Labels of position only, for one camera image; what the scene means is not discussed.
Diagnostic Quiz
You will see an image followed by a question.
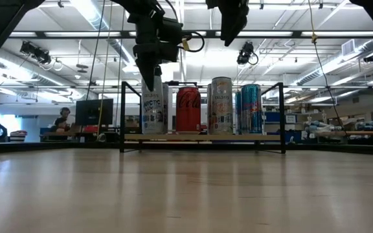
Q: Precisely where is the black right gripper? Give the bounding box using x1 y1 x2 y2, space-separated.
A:
205 0 251 47

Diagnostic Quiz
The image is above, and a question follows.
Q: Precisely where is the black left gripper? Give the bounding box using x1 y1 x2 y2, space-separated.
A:
121 0 166 92

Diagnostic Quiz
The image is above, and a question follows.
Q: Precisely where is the red Coca-Cola can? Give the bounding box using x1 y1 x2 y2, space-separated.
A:
175 86 202 134

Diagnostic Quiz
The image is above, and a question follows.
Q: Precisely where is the blue silver Red Bull can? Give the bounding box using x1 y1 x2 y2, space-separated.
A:
240 83 263 135
234 91 242 135

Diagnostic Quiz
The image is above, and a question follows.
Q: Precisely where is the shelf with blue bins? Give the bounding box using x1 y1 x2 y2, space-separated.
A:
263 111 303 144

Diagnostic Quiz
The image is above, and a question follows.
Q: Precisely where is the black overhead rig beam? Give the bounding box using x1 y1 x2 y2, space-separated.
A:
8 30 373 39

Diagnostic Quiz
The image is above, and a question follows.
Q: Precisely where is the black computer monitor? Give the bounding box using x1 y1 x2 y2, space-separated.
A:
75 98 114 127

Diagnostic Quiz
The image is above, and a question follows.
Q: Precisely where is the person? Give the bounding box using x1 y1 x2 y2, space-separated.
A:
53 106 73 133

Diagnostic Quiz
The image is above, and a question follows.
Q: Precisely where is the grey ceiling vent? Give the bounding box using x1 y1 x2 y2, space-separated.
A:
341 39 357 56

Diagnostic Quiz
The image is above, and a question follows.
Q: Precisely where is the cluttered wooden workbench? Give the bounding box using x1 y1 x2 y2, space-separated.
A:
302 118 373 146

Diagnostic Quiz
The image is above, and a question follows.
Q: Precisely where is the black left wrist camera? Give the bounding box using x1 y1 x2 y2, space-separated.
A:
159 41 180 63

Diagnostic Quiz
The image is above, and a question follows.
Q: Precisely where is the black rig camera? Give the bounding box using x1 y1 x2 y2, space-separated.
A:
236 41 259 66
19 41 53 65

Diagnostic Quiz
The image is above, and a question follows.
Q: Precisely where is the wooden shelf with black frame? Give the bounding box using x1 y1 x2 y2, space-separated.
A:
119 81 286 155

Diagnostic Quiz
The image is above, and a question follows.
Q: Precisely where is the yellow cord with knot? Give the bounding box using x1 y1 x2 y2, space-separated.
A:
308 0 319 45

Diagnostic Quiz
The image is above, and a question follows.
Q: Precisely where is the black aluminium table frame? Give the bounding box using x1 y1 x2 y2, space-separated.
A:
0 140 373 157

